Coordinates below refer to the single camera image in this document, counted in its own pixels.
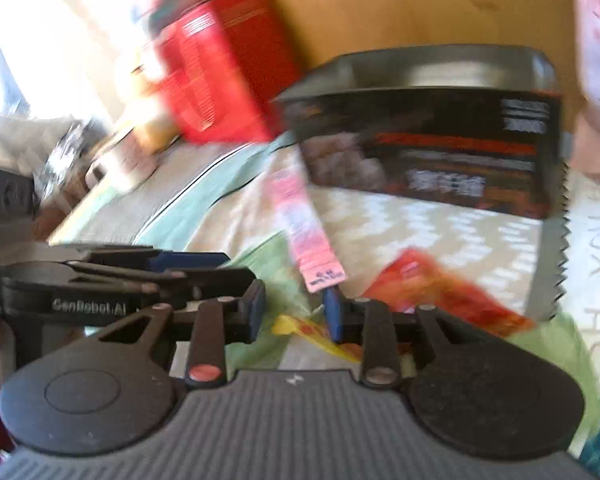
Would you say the light green leaf packet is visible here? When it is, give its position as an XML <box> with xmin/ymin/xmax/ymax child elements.
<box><xmin>225</xmin><ymin>233</ymin><xmax>321</xmax><ymax>378</ymax></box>

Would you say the red gift box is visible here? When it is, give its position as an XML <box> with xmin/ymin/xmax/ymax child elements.
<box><xmin>154</xmin><ymin>0</ymin><xmax>302</xmax><ymax>144</ymax></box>

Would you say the yellow snack wrapper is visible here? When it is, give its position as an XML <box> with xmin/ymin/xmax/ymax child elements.
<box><xmin>271</xmin><ymin>314</ymin><xmax>362</xmax><ymax>363</ymax></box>

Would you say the white enamel mug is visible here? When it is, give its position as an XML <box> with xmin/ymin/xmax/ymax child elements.
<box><xmin>84</xmin><ymin>129</ymin><xmax>158</xmax><ymax>194</ymax></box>

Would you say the pink slim snack box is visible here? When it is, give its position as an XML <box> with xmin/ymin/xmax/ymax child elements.
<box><xmin>268</xmin><ymin>169</ymin><xmax>347</xmax><ymax>292</ymax></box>

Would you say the wooden headboard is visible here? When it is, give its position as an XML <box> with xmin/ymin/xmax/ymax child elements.
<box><xmin>204</xmin><ymin>0</ymin><xmax>586</xmax><ymax>101</ymax></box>

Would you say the black cardboard box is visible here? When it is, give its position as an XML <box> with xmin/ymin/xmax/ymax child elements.
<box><xmin>275</xmin><ymin>44</ymin><xmax>562</xmax><ymax>219</ymax></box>

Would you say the red snack packet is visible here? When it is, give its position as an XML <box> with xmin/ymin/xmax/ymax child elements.
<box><xmin>364</xmin><ymin>248</ymin><xmax>535</xmax><ymax>338</ymax></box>

